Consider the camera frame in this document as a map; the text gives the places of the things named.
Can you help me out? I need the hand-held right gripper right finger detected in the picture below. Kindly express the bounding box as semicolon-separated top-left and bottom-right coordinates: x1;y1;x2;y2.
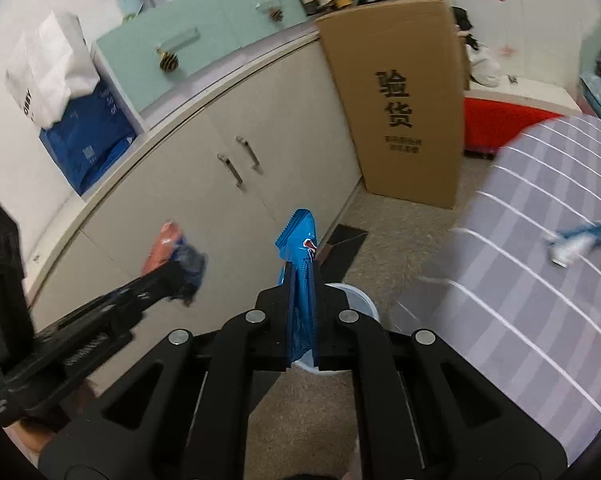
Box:
311;259;567;480

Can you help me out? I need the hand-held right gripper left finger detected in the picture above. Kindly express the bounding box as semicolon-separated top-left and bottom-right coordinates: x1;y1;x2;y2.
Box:
38;261;297;480

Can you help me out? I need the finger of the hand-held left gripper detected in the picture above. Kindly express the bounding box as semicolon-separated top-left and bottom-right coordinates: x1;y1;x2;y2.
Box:
32;259;202;357

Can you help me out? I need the blue plastic bucket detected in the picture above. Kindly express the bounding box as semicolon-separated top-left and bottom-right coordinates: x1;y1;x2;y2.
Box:
288;281;381;376

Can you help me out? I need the red and blue snack wrapper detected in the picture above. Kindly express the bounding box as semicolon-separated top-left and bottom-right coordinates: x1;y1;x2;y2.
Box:
143;220;208;307

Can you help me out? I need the low white cabinet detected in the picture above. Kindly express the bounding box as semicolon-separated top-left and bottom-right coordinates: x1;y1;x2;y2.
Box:
23;27;366;333

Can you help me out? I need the blue plastic bag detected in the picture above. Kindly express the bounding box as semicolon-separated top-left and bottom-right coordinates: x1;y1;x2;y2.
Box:
39;82;136;196

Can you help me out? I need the round table with checked cloth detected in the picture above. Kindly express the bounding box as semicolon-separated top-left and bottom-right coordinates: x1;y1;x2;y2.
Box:
387;114;601;466

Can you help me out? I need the white paper bag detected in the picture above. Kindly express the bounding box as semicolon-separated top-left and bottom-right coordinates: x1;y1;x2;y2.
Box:
5;10;101;128

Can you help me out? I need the tall cardboard box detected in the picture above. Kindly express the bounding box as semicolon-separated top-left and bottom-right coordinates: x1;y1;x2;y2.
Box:
314;0;466;210

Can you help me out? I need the red storage box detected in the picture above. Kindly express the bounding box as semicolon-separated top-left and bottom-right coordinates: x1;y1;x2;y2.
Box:
463;97;568;159

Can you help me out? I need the teal drawer unit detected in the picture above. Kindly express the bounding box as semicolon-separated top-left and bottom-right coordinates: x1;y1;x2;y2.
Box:
93;0;311;128

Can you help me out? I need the light blue crumpled wrapper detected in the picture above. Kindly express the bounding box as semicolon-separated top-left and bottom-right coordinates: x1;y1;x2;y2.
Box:
547;222;601;267

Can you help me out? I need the white plastic bag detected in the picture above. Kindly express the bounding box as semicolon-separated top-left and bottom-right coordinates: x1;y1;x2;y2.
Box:
467;45;504;87

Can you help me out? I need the white platform board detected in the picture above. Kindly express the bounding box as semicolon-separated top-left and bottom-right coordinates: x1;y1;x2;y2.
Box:
463;77;581;113

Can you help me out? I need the black clothes heap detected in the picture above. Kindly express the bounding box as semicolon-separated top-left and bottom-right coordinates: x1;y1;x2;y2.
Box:
450;6;481;53

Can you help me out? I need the blue plaid pillow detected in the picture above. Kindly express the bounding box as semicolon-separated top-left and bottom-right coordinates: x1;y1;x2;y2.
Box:
580;72;601;123

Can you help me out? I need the white wardrobe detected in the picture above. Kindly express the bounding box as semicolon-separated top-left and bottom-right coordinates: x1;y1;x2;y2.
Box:
350;0;601;91

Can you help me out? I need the cabinet door handle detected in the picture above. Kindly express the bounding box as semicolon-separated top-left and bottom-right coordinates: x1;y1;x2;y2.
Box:
235;136;261;171
218;154;244;188

